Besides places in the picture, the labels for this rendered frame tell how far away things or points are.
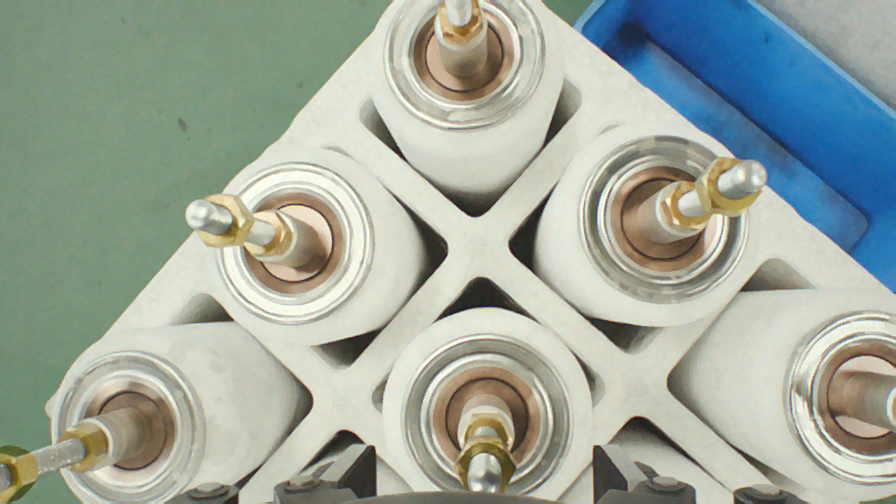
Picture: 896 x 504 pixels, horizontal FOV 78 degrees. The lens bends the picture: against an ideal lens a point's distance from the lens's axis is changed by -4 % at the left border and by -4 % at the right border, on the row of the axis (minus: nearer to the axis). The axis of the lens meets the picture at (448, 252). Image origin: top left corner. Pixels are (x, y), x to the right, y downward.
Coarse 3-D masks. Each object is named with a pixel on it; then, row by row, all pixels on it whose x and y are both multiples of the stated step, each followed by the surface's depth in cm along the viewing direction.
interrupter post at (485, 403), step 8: (472, 400) 25; (480, 400) 24; (488, 400) 24; (496, 400) 24; (464, 408) 25; (472, 408) 23; (480, 408) 22; (488, 408) 22; (496, 408) 22; (504, 408) 23; (464, 416) 22; (504, 416) 22; (464, 424) 22; (512, 424) 22; (512, 432) 22; (512, 440) 22
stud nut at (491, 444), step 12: (468, 444) 18; (480, 444) 18; (492, 444) 18; (504, 444) 18; (468, 456) 18; (504, 456) 18; (456, 468) 18; (468, 468) 18; (504, 468) 17; (504, 480) 17
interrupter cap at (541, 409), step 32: (448, 352) 25; (480, 352) 25; (512, 352) 25; (416, 384) 25; (448, 384) 25; (480, 384) 25; (512, 384) 25; (544, 384) 25; (416, 416) 25; (448, 416) 25; (512, 416) 25; (544, 416) 25; (416, 448) 25; (448, 448) 25; (512, 448) 25; (544, 448) 25; (448, 480) 25; (512, 480) 25; (544, 480) 24
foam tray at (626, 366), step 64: (576, 64) 33; (320, 128) 34; (384, 128) 40; (576, 128) 33; (512, 192) 33; (768, 192) 32; (192, 256) 34; (448, 256) 33; (512, 256) 33; (768, 256) 32; (832, 256) 31; (128, 320) 34; (192, 320) 37; (576, 320) 32; (704, 320) 32; (320, 384) 33; (384, 384) 37; (640, 384) 32; (320, 448) 33; (384, 448) 32; (704, 448) 31
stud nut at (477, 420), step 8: (472, 416) 22; (480, 416) 21; (488, 416) 21; (496, 416) 21; (472, 424) 21; (480, 424) 21; (488, 424) 21; (496, 424) 21; (504, 424) 22; (464, 432) 21; (472, 432) 21; (496, 432) 21; (504, 432) 21; (464, 440) 21; (504, 440) 21
